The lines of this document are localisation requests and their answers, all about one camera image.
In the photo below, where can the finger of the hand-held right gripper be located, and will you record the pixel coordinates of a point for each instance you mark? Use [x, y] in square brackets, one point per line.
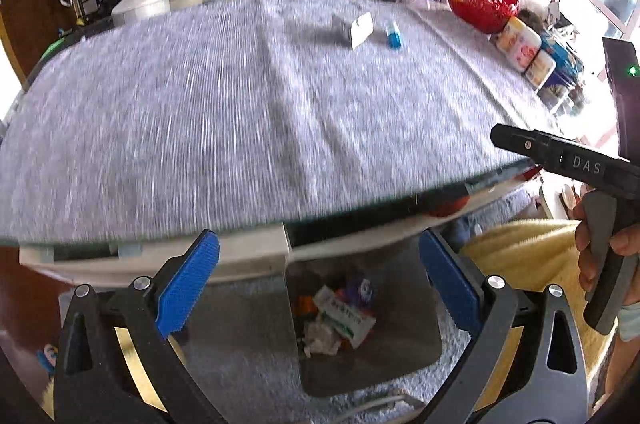
[520, 143]

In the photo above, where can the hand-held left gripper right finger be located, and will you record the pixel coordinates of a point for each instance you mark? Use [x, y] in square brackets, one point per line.
[447, 284]

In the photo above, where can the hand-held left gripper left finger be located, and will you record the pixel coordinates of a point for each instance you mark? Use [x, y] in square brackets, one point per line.
[187, 284]

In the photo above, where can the stainless steel trash bin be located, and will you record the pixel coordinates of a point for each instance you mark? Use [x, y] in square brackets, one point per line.
[400, 334]

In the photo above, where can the person's right hand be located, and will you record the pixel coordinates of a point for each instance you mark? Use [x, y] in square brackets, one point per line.
[586, 254]

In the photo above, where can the cream table drawer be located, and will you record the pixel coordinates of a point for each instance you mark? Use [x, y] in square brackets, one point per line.
[240, 254]

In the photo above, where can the yellow fuzzy cloth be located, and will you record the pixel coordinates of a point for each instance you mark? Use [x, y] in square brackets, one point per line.
[525, 254]

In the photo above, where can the purple printed wrapper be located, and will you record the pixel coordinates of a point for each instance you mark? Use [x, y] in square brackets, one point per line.
[361, 289]

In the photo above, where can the blue tin can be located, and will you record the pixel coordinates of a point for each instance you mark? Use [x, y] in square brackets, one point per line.
[562, 59]

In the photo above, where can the white green packet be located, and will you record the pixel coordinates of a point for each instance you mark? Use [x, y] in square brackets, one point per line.
[345, 314]

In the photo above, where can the brown fluffy item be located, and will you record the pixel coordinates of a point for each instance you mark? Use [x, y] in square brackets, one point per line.
[530, 17]

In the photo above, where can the red plastic basket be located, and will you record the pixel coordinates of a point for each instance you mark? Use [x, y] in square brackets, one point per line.
[482, 4]

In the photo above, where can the small blue bottle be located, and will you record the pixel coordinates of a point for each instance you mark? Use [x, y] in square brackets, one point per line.
[392, 35]

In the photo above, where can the grey tablecloth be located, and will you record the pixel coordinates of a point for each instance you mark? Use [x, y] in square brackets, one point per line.
[200, 114]

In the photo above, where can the person's leg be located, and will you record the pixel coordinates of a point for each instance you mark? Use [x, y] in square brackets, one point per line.
[622, 369]

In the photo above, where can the white card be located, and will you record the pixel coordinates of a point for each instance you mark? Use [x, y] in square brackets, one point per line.
[361, 29]

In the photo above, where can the white round stool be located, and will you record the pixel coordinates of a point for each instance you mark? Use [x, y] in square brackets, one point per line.
[142, 4]

